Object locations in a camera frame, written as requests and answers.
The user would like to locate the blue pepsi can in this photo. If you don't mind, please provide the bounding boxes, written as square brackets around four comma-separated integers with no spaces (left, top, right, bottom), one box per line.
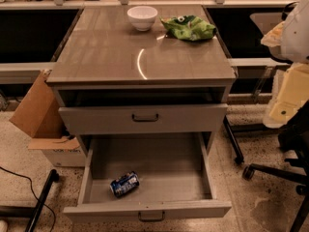
[110,171,140,198]

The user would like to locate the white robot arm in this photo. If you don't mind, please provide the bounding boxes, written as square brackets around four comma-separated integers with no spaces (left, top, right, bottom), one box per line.
[261,0,309,129]

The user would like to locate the grey drawer cabinet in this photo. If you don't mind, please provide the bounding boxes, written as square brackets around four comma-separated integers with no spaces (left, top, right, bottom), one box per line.
[47,6,236,151]

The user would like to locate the open middle drawer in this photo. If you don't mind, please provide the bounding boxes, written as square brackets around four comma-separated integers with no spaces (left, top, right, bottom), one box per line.
[64,133,232,222]

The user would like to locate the upper grey drawer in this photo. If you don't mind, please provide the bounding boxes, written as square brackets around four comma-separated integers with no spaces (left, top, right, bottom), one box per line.
[59,104,227,134]

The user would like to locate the green chip bag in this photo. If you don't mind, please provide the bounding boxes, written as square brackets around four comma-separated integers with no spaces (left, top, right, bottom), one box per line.
[160,15,216,42]

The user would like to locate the white ceramic bowl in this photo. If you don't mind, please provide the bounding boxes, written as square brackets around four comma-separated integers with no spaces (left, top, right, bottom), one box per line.
[127,6,157,31]

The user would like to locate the black table leg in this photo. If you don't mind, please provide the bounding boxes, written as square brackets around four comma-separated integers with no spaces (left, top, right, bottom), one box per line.
[223,117,244,164]

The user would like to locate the white cardboard box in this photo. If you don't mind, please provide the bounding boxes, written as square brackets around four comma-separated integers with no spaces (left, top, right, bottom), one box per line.
[28,137,86,167]

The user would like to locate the brown cardboard sheet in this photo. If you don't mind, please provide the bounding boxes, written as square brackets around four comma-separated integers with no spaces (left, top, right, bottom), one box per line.
[10,71,64,138]

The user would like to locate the dark side table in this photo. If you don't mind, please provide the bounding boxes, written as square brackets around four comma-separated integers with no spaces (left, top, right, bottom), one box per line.
[249,13,282,35]

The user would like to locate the black stand leg left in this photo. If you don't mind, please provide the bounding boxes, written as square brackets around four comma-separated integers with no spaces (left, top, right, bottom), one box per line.
[0,169,60,232]

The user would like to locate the black floor cable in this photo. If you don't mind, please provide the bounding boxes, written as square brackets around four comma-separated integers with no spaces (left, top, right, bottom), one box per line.
[0,165,57,232]

